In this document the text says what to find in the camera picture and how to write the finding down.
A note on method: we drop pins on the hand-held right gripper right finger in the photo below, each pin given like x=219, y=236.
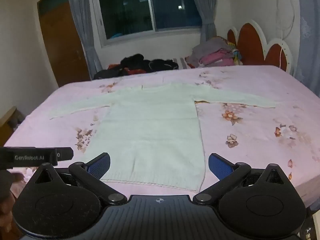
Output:
x=220, y=166

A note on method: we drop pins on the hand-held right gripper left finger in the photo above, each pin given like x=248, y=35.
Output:
x=100, y=165

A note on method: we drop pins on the white knitted sweater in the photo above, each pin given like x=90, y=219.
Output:
x=150, y=130

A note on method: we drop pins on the pile of black clothes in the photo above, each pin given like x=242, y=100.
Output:
x=140, y=61

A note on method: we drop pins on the pile of folded clothes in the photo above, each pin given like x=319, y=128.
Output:
x=215, y=52

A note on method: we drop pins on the wooden bedside cabinet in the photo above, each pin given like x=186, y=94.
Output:
x=7, y=122

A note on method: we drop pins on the pink floral bed sheet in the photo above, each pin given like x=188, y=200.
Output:
x=250, y=135

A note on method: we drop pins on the red cloth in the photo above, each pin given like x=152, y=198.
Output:
x=135, y=71

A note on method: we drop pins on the striped cloth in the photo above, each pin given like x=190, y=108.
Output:
x=181, y=62

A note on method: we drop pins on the brown wooden door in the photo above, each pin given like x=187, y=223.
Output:
x=62, y=45

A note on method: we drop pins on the red and white headboard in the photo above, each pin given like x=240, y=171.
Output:
x=252, y=42

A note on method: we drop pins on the grey-blue curtain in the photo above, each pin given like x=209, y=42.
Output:
x=205, y=7
x=82, y=17

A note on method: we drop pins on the light blue hanging cloth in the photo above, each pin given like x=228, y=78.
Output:
x=308, y=30

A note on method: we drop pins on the sliding glass window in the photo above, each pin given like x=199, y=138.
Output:
x=150, y=7

